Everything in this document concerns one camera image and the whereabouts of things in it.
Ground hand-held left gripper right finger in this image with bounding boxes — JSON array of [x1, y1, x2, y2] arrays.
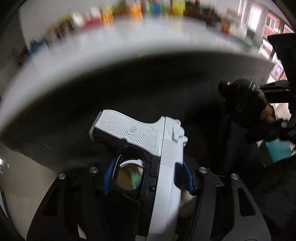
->
[[178, 162, 271, 241]]

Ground white toy pistol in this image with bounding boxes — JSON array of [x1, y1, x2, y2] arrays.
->
[[89, 109, 188, 241]]

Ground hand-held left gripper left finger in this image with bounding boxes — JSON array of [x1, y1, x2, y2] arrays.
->
[[26, 158, 139, 241]]

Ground pile of colourful toys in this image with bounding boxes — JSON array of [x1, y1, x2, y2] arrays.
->
[[23, 0, 234, 59]]

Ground window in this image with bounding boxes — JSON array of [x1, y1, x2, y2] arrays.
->
[[239, 0, 292, 50]]

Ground teal box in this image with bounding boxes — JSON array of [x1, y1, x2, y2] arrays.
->
[[265, 138, 292, 164]]

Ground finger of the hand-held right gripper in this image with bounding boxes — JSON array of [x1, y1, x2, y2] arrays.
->
[[248, 80, 291, 104], [279, 118, 296, 142]]

